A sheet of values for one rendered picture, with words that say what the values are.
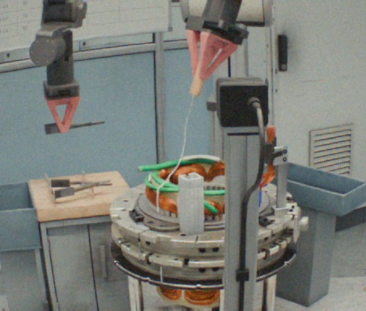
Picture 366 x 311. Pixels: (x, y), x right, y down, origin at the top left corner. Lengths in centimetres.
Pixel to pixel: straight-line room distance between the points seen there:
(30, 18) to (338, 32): 160
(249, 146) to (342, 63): 302
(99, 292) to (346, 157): 256
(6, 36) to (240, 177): 269
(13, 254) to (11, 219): 9
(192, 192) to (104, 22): 244
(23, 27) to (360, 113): 188
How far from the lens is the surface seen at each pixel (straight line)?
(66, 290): 137
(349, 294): 155
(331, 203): 134
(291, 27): 339
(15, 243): 132
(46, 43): 126
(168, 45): 361
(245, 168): 64
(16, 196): 146
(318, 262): 146
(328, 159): 366
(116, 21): 344
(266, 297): 130
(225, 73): 160
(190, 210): 105
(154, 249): 109
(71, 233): 132
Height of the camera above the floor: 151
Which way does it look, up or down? 16 degrees down
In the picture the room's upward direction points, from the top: 1 degrees counter-clockwise
